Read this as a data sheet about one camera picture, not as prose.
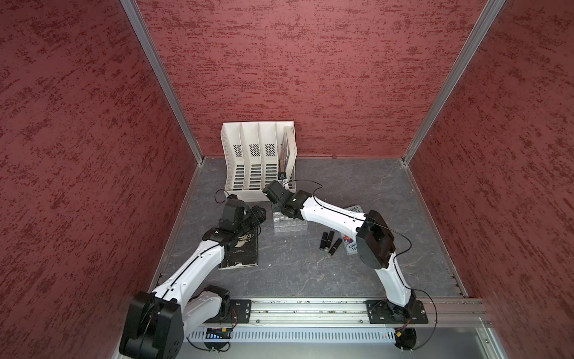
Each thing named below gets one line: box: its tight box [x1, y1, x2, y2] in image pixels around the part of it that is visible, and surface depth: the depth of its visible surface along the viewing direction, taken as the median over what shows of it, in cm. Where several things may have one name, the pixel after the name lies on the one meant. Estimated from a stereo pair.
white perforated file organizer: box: [219, 121, 299, 202], surface depth 106 cm
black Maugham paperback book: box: [218, 225, 259, 270], surface depth 87 cm
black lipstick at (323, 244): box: [319, 231, 329, 251], surface depth 91 cm
